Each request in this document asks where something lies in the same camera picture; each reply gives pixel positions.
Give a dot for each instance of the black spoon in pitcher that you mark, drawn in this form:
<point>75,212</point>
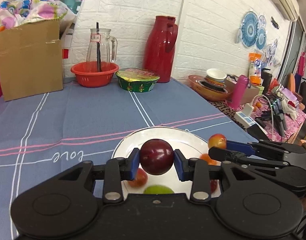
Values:
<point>98,52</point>

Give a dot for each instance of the red plastic basket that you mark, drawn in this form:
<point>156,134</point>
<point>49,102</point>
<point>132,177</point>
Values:
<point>87,75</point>

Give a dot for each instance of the blue paper fan decorations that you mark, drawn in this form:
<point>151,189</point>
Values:
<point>252,31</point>

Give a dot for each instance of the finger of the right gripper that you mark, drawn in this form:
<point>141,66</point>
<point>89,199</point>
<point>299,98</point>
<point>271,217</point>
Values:
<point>249,148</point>
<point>221,155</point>

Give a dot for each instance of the red yellow apple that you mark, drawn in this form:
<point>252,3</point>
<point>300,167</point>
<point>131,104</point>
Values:
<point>217,140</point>

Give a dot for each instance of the large orange with stem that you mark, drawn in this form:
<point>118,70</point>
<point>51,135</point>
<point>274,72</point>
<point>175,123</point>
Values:
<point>208,159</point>

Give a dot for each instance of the pink bottle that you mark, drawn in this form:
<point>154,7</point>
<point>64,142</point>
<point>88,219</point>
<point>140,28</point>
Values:
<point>238,92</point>

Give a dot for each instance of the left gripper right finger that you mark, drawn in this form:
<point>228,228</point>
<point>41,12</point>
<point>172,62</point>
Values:
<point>197,171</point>

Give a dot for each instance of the orange snack bag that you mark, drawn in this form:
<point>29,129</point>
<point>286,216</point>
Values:
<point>254,72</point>

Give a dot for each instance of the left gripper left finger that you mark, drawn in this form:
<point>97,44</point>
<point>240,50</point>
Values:
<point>116,171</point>

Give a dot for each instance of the white plate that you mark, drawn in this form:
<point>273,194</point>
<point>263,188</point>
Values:
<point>190,145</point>

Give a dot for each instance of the blue checked tablecloth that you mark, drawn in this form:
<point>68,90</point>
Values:
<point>42,135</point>

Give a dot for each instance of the floral cloth bundle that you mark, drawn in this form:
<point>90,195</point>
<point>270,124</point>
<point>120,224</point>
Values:
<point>19,12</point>

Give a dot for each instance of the red thermos jug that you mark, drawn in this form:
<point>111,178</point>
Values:
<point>160,47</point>

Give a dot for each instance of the glass pitcher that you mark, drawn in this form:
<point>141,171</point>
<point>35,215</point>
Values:
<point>108,46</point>

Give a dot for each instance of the white power strip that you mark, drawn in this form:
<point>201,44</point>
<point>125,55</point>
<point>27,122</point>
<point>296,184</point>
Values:
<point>244,118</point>

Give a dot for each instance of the cardboard box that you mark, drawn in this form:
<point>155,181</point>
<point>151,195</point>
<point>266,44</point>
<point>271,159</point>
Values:
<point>31,60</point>

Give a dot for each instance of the small red apple front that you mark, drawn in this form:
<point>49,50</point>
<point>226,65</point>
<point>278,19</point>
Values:
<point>140,179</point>

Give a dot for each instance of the dark red plum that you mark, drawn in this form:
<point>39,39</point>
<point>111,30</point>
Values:
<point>156,157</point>
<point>213,185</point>

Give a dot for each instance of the green apple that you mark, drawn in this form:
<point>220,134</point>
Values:
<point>158,189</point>

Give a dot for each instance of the green instant noodle bowl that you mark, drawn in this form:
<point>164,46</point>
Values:
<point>137,80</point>

